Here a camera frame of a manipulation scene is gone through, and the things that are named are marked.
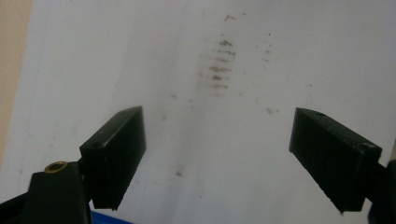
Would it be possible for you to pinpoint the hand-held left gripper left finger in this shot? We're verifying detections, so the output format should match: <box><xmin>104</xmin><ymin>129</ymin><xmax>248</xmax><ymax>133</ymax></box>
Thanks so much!
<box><xmin>78</xmin><ymin>105</ymin><xmax>148</xmax><ymax>211</ymax></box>

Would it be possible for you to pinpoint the white table mat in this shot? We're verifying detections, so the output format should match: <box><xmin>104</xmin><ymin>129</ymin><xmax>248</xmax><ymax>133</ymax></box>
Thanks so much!
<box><xmin>0</xmin><ymin>0</ymin><xmax>396</xmax><ymax>224</ymax></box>

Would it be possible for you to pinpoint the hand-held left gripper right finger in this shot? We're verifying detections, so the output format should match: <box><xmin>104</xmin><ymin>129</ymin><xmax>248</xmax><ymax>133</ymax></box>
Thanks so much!
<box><xmin>288</xmin><ymin>106</ymin><xmax>390</xmax><ymax>215</ymax></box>

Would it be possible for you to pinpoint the blue cardboard box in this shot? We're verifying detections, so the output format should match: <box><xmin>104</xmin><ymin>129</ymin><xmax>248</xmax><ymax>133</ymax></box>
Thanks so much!
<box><xmin>89</xmin><ymin>210</ymin><xmax>135</xmax><ymax>224</ymax></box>

